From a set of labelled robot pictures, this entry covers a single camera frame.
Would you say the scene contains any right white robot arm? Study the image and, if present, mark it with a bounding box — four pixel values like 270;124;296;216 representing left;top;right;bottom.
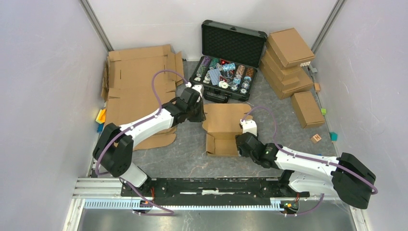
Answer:
235;132;378;209

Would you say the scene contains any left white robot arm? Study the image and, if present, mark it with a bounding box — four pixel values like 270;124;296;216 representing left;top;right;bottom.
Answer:
93;85;205;196

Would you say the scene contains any large bottom cardboard box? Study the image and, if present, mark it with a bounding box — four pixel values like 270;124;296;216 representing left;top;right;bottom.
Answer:
259;61;314;100

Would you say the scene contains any small folded cardboard box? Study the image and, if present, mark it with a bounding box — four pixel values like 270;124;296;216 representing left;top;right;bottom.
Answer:
291;91;325;128

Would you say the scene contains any stack of flat cardboard sheets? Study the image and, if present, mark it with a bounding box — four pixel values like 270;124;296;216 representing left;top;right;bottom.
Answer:
101;44;185;151

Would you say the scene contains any wooden letter H block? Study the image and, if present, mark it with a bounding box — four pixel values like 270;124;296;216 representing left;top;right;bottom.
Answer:
310;134;322;143

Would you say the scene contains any black poker chip case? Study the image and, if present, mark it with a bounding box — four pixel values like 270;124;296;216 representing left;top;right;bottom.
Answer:
190;20;268;103

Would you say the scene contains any yellow orange block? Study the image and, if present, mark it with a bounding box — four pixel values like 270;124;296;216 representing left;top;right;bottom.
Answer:
95;109;106;124

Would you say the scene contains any teal block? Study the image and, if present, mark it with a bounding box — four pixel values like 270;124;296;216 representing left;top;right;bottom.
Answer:
329;132;338;142

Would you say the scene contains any small wooden cube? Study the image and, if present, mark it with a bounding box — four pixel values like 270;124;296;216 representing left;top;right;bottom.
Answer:
314;83;321;93

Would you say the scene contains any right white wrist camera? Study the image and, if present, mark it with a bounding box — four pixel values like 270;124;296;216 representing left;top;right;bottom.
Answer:
240;119;257;137

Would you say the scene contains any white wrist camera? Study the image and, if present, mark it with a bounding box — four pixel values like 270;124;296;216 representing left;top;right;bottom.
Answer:
185;82;204;103
240;119;257;137

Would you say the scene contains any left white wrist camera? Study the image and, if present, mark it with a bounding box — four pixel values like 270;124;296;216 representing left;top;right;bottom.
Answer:
185;82;204;103

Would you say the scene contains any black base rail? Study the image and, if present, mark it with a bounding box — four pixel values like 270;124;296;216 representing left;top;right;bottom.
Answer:
138;177;310;206

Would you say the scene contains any blue block at left wall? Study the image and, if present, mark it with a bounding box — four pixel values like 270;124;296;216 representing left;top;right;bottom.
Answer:
97;123;104;133

